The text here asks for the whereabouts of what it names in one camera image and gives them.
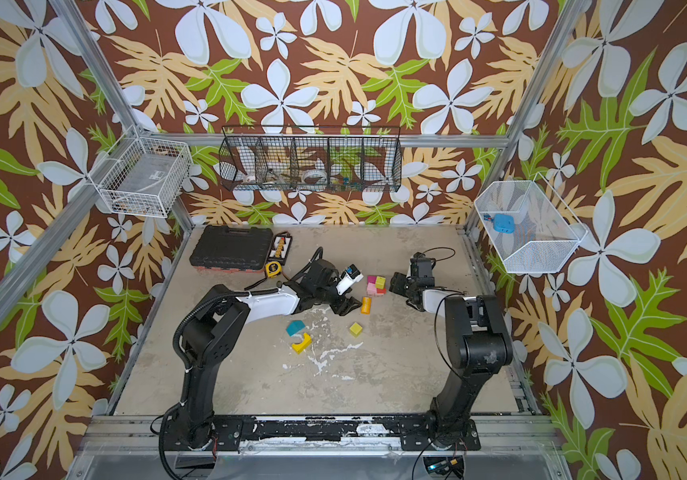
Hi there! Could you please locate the yellow cube block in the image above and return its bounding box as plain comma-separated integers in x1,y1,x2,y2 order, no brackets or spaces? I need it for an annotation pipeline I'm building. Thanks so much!
349,322,363,337

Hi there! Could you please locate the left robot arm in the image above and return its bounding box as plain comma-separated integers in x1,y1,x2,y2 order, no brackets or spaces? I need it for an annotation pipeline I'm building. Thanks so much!
159,258,363,450

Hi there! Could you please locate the teal wood block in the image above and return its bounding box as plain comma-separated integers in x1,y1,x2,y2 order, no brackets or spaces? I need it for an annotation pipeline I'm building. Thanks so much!
286,320,307,337

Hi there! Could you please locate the yellow arch block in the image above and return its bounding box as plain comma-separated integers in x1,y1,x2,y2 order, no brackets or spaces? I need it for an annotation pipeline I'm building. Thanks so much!
292,333,313,354

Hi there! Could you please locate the yellow tape measure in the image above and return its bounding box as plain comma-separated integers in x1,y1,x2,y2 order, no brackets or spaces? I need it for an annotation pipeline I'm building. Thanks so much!
265,261,283,278

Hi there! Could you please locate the black tool case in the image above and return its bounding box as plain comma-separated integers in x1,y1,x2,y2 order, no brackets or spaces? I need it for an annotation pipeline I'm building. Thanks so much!
190,225,274,271

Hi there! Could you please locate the blue object in basket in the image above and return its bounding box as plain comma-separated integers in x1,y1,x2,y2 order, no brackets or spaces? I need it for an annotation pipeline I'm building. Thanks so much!
483,214,515,234

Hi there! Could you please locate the white mesh basket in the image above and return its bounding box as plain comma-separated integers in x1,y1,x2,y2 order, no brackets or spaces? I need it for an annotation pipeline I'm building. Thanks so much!
475,174,589,276

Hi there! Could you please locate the electronics board with led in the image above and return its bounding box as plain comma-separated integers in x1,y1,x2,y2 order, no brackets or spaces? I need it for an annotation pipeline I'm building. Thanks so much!
423,456,465,480

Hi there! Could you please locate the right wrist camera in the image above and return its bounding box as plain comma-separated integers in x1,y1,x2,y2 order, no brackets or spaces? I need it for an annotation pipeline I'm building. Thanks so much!
409,252,437,281

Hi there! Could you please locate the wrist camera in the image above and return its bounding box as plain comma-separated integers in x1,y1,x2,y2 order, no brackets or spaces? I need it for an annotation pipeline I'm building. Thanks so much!
336,264,363,296
409,252,437,281

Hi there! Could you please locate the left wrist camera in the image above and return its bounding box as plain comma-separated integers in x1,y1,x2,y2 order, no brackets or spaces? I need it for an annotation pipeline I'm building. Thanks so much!
336,264,363,296

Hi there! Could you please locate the red black cable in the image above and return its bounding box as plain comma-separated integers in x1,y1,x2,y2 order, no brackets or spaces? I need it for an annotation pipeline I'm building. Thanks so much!
244,268,297,293

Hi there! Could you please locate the black wire basket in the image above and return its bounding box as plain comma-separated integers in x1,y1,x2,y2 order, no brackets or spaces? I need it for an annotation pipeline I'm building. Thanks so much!
216,125,403,192

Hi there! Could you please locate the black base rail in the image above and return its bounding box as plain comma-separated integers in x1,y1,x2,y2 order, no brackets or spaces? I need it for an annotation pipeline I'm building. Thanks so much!
156,412,481,453

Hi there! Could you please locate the white wire basket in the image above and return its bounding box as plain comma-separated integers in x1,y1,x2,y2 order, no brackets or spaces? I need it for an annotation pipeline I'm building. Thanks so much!
90,127,193,218

